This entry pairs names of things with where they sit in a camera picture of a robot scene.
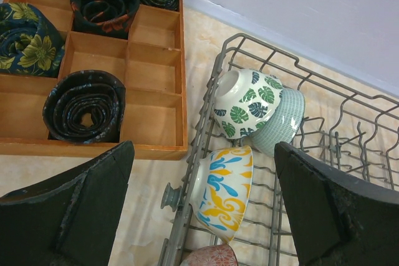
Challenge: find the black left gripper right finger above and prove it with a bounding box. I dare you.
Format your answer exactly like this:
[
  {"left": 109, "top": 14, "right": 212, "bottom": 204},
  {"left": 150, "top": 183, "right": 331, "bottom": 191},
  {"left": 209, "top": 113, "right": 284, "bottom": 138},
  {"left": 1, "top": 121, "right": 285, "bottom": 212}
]
[{"left": 274, "top": 142, "right": 398, "bottom": 265}]

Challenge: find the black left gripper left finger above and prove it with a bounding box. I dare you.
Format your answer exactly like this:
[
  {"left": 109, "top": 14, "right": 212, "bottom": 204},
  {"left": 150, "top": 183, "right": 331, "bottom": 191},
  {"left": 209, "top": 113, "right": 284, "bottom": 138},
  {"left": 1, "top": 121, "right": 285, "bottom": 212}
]
[{"left": 1, "top": 141, "right": 135, "bottom": 265}]

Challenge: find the pink floral bowl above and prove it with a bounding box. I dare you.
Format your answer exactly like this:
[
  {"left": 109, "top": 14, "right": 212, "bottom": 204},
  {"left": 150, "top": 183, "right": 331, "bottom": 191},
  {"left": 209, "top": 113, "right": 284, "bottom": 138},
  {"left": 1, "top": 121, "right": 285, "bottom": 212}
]
[{"left": 180, "top": 244, "right": 238, "bottom": 266}]

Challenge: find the green striped bowl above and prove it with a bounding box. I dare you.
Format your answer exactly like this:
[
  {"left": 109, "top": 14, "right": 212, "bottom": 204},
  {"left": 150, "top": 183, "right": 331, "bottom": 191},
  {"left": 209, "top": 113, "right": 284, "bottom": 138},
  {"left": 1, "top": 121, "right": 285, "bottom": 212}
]
[{"left": 250, "top": 88, "right": 305, "bottom": 158}]

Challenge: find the yellow blue swirl bowl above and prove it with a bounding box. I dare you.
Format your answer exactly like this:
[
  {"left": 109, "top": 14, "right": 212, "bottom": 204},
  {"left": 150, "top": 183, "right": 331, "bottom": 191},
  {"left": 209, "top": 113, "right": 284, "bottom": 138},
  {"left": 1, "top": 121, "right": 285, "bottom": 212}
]
[{"left": 190, "top": 145, "right": 254, "bottom": 244}]

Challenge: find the brown floral rolled tie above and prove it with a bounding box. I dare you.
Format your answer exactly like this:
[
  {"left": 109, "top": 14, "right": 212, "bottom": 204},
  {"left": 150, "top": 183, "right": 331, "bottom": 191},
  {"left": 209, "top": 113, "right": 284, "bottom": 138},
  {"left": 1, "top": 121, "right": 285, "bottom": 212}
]
[{"left": 42, "top": 70, "right": 126, "bottom": 145}]

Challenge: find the green leaf pattern bowl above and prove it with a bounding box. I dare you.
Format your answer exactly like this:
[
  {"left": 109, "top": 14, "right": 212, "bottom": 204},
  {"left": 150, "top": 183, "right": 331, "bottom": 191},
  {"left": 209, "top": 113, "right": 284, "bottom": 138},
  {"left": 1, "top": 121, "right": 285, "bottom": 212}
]
[{"left": 213, "top": 69, "right": 283, "bottom": 140}]

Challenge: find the teal yellow-flower folded tie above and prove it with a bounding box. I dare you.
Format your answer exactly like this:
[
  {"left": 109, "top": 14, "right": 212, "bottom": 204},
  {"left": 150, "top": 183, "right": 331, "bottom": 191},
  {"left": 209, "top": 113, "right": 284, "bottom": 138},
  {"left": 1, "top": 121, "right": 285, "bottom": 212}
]
[{"left": 1, "top": 2, "right": 65, "bottom": 78}]

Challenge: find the dark orange-flower rolled tie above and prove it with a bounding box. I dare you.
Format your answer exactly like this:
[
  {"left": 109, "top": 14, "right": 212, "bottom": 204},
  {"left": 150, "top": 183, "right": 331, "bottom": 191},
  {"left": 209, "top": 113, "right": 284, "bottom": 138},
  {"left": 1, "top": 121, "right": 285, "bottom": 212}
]
[{"left": 70, "top": 0, "right": 140, "bottom": 40}]

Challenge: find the grey wire dish rack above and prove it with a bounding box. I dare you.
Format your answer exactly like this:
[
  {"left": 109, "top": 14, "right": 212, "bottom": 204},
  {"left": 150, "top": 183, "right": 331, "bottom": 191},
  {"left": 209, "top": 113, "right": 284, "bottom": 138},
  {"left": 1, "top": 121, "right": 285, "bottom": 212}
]
[{"left": 158, "top": 33, "right": 398, "bottom": 265}]

